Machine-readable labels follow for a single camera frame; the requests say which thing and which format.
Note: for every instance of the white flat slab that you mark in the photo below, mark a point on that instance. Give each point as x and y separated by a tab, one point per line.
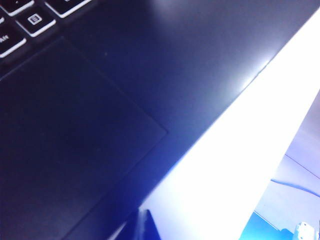
237	162

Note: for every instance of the small white clip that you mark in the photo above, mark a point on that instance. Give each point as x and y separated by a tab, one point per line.
305	231

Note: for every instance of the black Hasee laptop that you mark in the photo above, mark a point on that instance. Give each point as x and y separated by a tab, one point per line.
100	112

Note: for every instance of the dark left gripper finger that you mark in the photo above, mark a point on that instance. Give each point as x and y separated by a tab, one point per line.
142	227

